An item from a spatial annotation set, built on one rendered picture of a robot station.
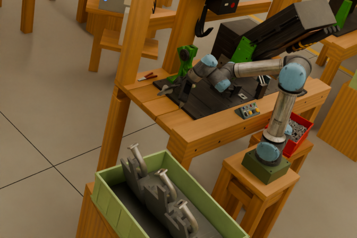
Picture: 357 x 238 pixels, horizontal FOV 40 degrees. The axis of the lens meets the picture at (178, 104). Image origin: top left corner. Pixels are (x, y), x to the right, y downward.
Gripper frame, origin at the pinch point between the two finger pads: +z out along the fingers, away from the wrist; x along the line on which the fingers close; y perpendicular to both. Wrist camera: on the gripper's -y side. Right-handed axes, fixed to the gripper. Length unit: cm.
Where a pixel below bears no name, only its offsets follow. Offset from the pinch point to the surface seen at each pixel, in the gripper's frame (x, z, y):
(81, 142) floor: -14, 124, 74
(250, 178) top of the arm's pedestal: -54, -3, -25
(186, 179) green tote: -15.3, 5.1, -41.2
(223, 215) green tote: -27, -5, -62
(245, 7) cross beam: -50, -28, 116
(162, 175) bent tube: 13, -12, -65
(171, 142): -19.5, 20.4, -1.9
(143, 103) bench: -1.7, 25.0, 23.1
